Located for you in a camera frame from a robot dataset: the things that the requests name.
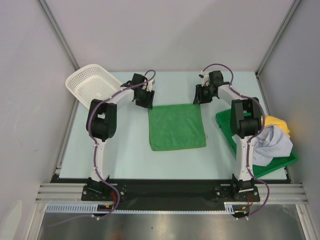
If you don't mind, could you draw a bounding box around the green microfiber towel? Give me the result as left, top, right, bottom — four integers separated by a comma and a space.
148, 103, 207, 152

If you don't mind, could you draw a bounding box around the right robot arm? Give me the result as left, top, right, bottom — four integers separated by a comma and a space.
193, 70, 265, 201

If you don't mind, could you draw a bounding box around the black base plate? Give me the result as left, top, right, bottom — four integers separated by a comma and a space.
81, 179, 260, 208

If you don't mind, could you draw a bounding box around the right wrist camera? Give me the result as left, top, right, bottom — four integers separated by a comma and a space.
199, 71, 210, 87

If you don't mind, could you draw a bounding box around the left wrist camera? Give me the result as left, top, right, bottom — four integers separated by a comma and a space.
141, 79, 155, 92

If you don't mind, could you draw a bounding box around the light blue cloth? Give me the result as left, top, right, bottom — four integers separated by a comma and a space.
252, 125, 293, 167

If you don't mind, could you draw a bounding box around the left aluminium frame post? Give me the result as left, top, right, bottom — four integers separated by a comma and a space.
36, 0, 80, 71

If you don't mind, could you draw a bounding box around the aluminium frame post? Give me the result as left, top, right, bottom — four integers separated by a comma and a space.
255, 0, 304, 78
36, 0, 80, 71

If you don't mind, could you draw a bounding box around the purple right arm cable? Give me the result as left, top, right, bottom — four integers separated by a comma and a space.
203, 63, 271, 221

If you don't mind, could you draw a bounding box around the grey slotted cable duct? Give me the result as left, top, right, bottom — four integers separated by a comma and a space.
46, 202, 249, 215

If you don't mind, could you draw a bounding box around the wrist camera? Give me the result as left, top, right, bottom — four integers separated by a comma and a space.
199, 71, 210, 87
141, 79, 155, 92

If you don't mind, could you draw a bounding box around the right aluminium frame post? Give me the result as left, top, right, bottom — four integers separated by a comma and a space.
255, 0, 304, 78

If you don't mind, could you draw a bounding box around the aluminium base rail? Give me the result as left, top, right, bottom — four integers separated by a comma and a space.
35, 183, 308, 205

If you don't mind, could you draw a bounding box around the green plastic tray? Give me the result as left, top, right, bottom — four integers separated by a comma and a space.
215, 108, 299, 179

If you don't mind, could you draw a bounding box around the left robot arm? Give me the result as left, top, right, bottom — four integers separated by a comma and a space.
86, 69, 156, 200

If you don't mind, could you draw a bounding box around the white perforated plastic basket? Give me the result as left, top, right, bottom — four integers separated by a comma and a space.
65, 64, 122, 109

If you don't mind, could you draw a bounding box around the yellow cloth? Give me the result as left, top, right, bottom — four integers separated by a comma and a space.
264, 115, 290, 137

